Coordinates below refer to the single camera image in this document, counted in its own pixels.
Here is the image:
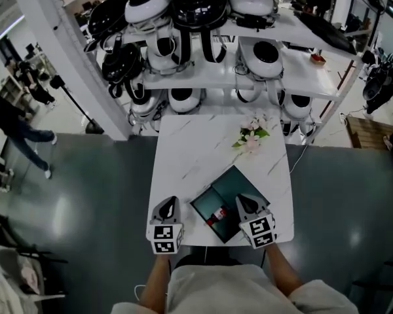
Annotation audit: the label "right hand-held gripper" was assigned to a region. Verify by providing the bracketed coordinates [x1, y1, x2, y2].
[234, 193, 278, 250]

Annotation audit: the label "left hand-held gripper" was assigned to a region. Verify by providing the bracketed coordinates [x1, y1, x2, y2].
[146, 196, 186, 256]

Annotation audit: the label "dark green box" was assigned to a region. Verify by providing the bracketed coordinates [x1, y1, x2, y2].
[189, 164, 271, 244]

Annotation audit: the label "small red-capped bottle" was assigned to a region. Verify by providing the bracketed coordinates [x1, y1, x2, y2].
[205, 205, 229, 228]

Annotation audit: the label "person's right forearm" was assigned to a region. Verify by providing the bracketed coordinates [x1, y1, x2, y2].
[265, 243, 304, 302]

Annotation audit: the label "person's left forearm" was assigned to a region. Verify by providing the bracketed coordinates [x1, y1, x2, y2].
[139, 253, 174, 312]

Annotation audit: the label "pink artificial flower bouquet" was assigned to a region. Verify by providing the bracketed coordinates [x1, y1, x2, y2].
[231, 113, 271, 153]

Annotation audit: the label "person's white shirt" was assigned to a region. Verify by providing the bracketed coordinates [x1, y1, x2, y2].
[111, 263, 361, 314]

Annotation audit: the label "white metal shelf rack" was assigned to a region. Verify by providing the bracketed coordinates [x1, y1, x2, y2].
[60, 0, 386, 147]

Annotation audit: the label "wooden pallet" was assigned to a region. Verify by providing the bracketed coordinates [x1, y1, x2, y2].
[345, 116, 393, 149]

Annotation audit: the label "pink cushion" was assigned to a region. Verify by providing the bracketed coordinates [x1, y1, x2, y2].
[18, 262, 42, 296]

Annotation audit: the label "grey chair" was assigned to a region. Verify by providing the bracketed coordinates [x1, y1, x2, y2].
[0, 247, 69, 305]

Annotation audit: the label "small black device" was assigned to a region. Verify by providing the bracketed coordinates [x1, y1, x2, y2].
[231, 13, 278, 31]

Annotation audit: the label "black flat mat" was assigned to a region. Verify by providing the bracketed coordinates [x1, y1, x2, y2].
[297, 10, 358, 56]

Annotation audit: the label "wooden bookshelf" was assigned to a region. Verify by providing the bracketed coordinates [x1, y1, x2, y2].
[0, 74, 32, 113]

